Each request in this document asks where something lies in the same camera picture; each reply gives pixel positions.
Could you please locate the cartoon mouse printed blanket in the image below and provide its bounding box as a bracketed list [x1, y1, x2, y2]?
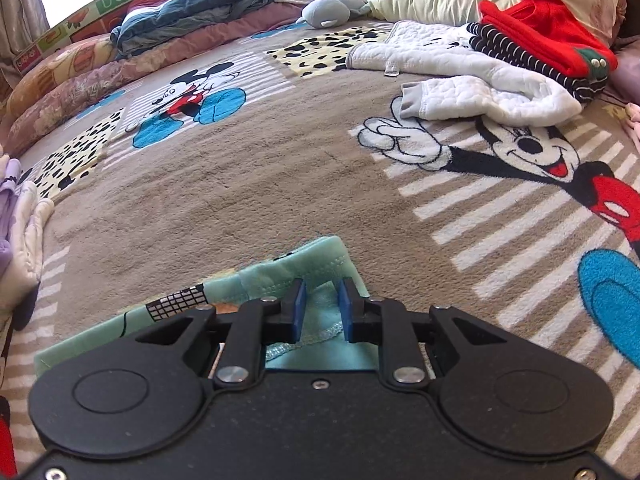
[0, 17, 640, 480]

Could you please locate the mint green printed garment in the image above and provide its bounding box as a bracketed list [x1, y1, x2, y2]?
[35, 235, 371, 376]

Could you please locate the mauve quilt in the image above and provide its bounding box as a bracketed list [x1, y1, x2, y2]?
[0, 0, 313, 158]

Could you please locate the white quilted garment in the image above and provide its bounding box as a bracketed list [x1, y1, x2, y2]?
[346, 20, 583, 127]

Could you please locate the purple folded garment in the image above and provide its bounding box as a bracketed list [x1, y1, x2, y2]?
[0, 157, 36, 281]

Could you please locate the red garment with green cuff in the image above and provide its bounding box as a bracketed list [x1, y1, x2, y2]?
[479, 0, 619, 78]

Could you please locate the cream folded garment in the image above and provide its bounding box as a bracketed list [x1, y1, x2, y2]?
[0, 180, 55, 331]

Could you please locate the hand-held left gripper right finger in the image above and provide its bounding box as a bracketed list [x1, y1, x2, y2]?
[338, 278, 507, 390]

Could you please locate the grey plush toy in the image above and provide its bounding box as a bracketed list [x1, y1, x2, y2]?
[296, 0, 373, 28]

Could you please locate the orange floral pillow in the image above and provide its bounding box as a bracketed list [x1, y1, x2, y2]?
[5, 35, 121, 121]

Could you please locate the grey curtain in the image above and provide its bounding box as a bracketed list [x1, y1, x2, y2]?
[0, 0, 51, 81]

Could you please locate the colourful alphabet board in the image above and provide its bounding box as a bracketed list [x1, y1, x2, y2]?
[12, 0, 281, 68]

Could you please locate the pink embroidered garment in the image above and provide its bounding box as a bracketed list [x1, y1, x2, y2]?
[622, 102, 640, 153]

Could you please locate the purple pillow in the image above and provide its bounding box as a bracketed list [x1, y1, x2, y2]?
[610, 35, 640, 98]

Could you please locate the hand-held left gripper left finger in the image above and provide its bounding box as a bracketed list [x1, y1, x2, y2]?
[135, 278, 307, 391]

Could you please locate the blue folded blanket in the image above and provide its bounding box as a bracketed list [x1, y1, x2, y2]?
[110, 0, 278, 57]

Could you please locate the navy striped folded garment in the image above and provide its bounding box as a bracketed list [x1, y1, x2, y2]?
[467, 21, 611, 105]

